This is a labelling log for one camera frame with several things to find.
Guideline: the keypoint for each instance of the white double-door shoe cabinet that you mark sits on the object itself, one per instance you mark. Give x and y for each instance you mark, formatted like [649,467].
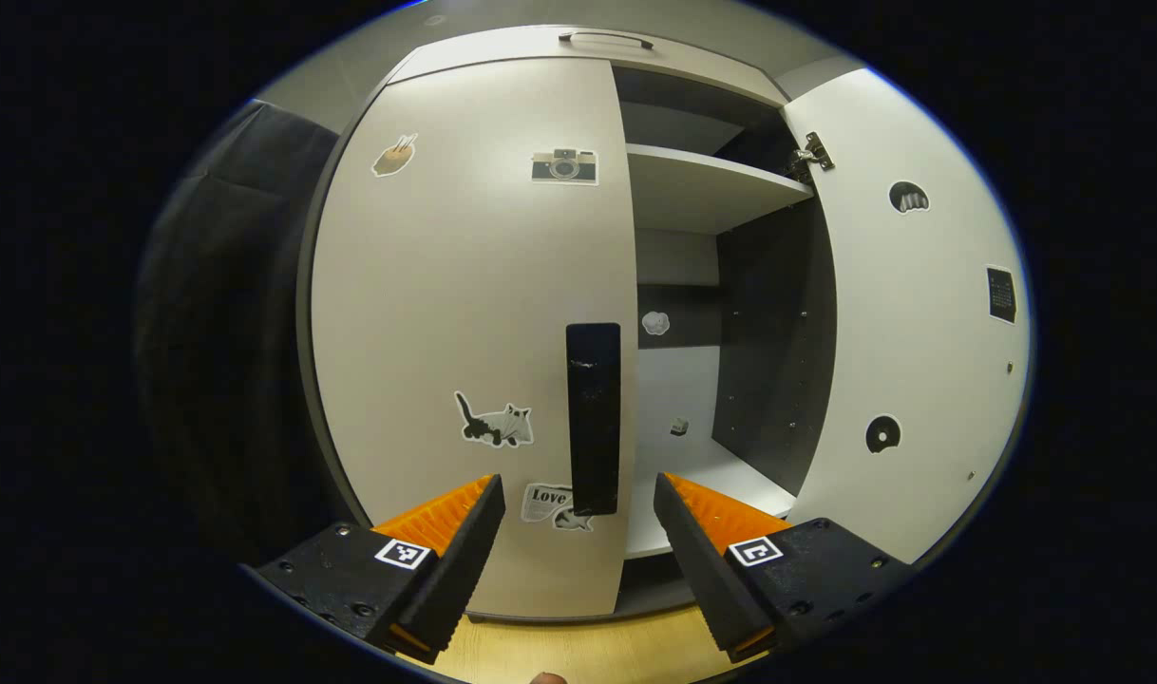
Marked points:
[768,332]

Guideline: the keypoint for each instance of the metal door hinge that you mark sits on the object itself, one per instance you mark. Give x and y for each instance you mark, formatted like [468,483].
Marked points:
[811,152]

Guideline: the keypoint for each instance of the black backdrop cloth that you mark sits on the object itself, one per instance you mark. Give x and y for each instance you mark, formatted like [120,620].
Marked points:
[227,332]

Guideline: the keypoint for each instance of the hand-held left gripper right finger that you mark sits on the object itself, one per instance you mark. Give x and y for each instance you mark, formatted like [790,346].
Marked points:
[697,560]

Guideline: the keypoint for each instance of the white cabinet drawer front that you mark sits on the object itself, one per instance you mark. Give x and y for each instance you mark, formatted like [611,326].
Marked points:
[502,46]

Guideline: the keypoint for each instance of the white cabinet door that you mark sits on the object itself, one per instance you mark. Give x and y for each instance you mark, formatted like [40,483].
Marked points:
[445,285]
[920,332]

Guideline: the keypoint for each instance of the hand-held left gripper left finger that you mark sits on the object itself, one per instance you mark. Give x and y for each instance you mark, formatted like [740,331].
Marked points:
[460,560]

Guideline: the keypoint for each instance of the white cabinet shelf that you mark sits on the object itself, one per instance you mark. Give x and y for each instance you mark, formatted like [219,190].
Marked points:
[702,190]
[711,484]

